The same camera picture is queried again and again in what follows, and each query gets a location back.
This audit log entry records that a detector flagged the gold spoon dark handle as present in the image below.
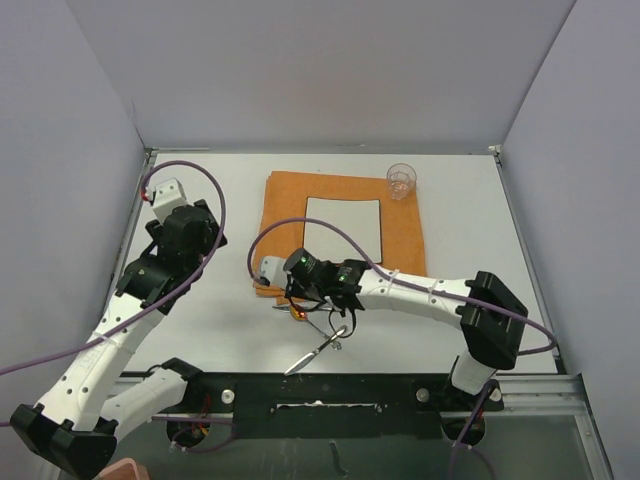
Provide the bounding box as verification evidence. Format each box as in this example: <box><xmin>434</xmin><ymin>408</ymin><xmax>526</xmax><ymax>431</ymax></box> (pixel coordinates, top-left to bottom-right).
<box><xmin>289</xmin><ymin>306</ymin><xmax>328</xmax><ymax>338</ymax></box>

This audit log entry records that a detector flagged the gold fork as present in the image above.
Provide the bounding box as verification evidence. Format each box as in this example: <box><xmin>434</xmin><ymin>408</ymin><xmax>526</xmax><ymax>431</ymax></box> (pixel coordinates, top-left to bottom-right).
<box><xmin>284</xmin><ymin>325</ymin><xmax>347</xmax><ymax>376</ymax></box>

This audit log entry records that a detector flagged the white square plate black rim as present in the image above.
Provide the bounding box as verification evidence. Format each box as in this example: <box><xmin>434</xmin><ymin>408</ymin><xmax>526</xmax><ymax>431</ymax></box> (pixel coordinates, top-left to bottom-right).
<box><xmin>303</xmin><ymin>197</ymin><xmax>382</xmax><ymax>264</ymax></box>

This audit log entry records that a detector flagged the orange cloth napkin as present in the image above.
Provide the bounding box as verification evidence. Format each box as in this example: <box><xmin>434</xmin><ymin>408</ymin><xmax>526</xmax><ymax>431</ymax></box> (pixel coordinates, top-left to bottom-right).
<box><xmin>252</xmin><ymin>171</ymin><xmax>427</xmax><ymax>276</ymax></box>

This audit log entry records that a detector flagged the clear drinking glass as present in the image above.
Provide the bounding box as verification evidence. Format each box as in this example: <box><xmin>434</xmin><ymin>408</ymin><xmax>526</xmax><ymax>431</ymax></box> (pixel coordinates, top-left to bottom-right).
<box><xmin>386</xmin><ymin>163</ymin><xmax>417</xmax><ymax>200</ymax></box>

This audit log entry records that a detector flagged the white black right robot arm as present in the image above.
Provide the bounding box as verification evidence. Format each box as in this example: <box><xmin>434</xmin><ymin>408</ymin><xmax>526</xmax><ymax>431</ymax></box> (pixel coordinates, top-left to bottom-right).
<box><xmin>275</xmin><ymin>248</ymin><xmax>528</xmax><ymax>409</ymax></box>

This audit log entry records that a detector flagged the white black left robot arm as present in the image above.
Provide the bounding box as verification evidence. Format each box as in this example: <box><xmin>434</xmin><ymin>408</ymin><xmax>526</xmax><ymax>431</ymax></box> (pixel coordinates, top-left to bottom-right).
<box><xmin>9</xmin><ymin>198</ymin><xmax>227</xmax><ymax>479</ymax></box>

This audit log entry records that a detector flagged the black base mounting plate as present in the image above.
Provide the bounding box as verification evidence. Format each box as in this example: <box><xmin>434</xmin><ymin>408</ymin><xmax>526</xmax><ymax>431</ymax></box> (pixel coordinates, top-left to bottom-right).
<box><xmin>161</xmin><ymin>373</ymin><xmax>504</xmax><ymax>447</ymax></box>

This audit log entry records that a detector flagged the pink plastic bin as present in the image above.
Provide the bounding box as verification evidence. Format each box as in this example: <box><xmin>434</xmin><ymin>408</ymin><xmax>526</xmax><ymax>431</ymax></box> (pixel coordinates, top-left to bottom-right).
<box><xmin>96</xmin><ymin>458</ymin><xmax>150</xmax><ymax>480</ymax></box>

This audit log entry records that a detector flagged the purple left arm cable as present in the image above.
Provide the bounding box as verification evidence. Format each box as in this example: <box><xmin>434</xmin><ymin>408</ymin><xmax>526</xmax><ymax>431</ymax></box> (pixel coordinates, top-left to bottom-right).
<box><xmin>0</xmin><ymin>159</ymin><xmax>236</xmax><ymax>455</ymax></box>

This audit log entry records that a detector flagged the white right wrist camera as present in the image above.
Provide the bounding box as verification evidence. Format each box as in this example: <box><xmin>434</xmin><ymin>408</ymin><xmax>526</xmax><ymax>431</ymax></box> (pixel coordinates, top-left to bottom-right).
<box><xmin>256</xmin><ymin>256</ymin><xmax>287</xmax><ymax>289</ymax></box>

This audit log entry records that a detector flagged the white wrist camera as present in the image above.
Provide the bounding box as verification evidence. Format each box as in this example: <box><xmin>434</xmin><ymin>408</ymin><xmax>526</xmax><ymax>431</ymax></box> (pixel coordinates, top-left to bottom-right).
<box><xmin>141</xmin><ymin>178</ymin><xmax>187</xmax><ymax>224</ymax></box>
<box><xmin>256</xmin><ymin>256</ymin><xmax>287</xmax><ymax>289</ymax></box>

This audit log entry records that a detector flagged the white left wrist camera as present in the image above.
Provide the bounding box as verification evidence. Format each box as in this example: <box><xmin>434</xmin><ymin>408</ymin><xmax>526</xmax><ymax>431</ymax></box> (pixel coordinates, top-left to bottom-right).
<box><xmin>141</xmin><ymin>178</ymin><xmax>187</xmax><ymax>224</ymax></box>

